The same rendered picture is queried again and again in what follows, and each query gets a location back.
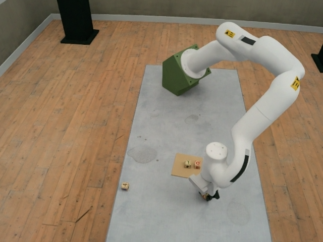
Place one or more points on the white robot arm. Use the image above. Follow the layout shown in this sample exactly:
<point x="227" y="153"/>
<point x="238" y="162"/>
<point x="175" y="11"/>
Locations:
<point x="237" y="45"/>

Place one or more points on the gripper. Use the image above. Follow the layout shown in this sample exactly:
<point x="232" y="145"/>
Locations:
<point x="213" y="191"/>

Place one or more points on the tan square mat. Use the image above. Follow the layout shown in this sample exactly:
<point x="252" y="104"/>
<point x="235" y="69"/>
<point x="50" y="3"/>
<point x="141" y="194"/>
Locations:
<point x="179" y="163"/>

